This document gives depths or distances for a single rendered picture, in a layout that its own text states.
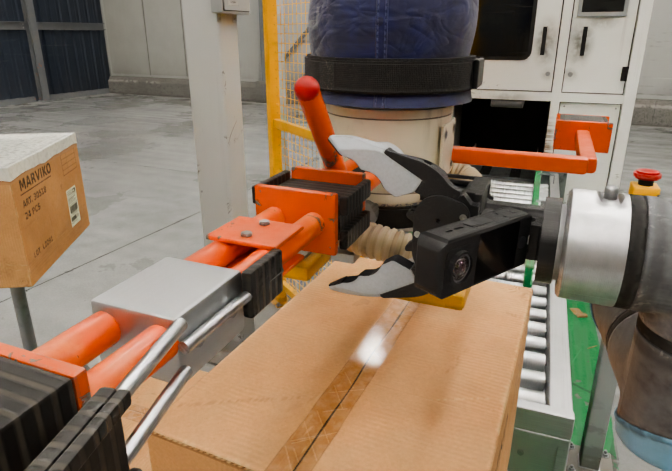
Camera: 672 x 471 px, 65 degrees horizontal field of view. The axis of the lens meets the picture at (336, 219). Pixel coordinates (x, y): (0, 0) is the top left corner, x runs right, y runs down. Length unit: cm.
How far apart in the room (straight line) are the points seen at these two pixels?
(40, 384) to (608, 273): 36
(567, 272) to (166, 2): 1296
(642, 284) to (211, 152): 191
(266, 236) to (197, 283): 9
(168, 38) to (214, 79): 1114
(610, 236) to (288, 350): 54
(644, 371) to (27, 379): 42
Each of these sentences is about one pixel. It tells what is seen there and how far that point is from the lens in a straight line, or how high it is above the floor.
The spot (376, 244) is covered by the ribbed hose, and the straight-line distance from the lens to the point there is 57.
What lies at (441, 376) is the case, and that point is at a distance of 79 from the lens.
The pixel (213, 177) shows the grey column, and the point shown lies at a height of 85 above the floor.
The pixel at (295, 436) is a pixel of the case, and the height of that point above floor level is 94.
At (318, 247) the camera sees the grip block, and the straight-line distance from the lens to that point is 48.
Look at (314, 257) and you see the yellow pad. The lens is 68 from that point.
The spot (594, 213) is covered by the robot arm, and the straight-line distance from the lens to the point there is 43.
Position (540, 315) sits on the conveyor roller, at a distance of 185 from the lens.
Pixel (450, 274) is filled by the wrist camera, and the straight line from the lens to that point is 37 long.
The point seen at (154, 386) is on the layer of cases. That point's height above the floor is 54.
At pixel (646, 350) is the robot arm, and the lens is 49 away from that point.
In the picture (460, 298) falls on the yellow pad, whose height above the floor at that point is 113.
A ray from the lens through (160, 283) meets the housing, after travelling 35.
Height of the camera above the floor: 140
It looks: 19 degrees down
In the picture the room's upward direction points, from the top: straight up
